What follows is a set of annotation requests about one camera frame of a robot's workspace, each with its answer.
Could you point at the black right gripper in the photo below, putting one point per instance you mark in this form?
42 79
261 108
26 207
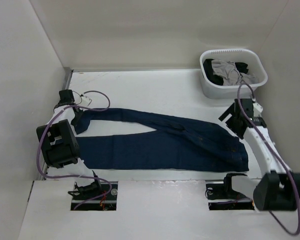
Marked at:
231 111

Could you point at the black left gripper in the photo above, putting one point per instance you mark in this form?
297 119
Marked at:
75 121

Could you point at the dark blue denim trousers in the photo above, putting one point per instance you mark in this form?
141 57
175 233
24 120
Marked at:
173 143

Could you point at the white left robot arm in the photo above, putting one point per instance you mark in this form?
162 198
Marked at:
58 154

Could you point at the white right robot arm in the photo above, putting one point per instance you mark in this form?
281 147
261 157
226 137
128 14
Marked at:
279 187

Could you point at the white plastic laundry basket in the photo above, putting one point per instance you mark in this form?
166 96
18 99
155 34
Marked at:
247 56

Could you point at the grey garment in basket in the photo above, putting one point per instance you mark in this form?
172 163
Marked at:
233 73

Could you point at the black garment in basket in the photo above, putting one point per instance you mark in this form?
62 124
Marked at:
208 71

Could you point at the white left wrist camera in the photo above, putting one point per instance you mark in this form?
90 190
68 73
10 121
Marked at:
85 100

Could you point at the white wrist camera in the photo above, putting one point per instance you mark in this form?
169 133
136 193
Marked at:
85 100
257 109

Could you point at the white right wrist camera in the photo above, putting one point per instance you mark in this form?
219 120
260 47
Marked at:
257 109

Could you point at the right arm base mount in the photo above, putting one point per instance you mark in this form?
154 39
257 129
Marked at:
221 198

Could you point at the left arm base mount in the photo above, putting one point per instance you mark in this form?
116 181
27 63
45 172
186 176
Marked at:
97 195

